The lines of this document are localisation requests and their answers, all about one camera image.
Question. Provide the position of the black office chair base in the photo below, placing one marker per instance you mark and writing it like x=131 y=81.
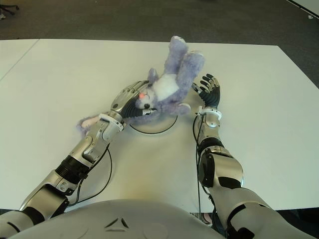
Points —
x=10 y=8

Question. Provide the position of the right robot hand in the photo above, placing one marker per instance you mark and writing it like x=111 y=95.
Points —
x=211 y=95

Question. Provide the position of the purple plush bunny doll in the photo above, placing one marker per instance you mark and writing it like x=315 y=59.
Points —
x=169 y=92

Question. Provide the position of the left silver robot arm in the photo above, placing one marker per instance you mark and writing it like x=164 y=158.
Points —
x=87 y=147

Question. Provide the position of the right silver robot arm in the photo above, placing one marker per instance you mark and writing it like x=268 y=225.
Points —
x=226 y=171

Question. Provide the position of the white plate black rim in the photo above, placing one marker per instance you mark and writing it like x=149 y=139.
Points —
x=159 y=125

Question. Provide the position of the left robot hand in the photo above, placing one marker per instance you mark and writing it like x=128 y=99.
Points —
x=123 y=102

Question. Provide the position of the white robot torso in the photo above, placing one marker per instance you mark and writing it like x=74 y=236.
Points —
x=119 y=219

